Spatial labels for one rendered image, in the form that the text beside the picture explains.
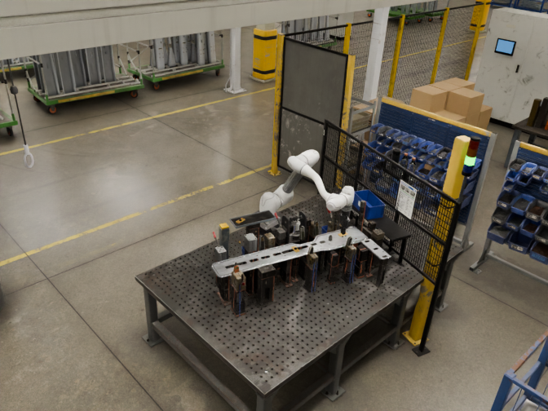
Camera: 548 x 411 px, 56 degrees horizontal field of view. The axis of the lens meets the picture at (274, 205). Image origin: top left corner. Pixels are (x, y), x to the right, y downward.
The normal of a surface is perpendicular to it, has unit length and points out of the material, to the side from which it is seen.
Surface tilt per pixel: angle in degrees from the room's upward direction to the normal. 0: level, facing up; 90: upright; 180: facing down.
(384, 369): 0
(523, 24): 90
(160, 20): 90
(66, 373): 0
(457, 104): 90
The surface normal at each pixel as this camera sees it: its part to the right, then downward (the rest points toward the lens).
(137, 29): 0.69, 0.39
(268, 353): 0.04, -0.87
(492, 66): -0.73, 0.32
